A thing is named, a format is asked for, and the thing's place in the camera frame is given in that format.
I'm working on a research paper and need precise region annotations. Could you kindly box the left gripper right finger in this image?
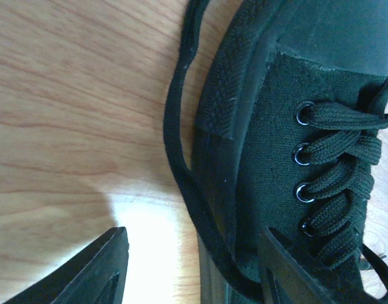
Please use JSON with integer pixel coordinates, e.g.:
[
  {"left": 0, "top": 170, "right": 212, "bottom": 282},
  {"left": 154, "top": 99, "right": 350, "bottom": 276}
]
[{"left": 258, "top": 227, "right": 334, "bottom": 303}]

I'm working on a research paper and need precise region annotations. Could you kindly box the black shoelace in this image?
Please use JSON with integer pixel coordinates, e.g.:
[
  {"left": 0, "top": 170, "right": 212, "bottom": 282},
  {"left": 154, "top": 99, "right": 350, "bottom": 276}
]
[{"left": 162, "top": 0, "right": 388, "bottom": 301}]

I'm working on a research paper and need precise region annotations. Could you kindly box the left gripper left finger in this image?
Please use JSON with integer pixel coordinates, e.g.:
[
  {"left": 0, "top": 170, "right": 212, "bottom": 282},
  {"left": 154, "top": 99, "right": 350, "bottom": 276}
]
[{"left": 5, "top": 227, "right": 129, "bottom": 304}]

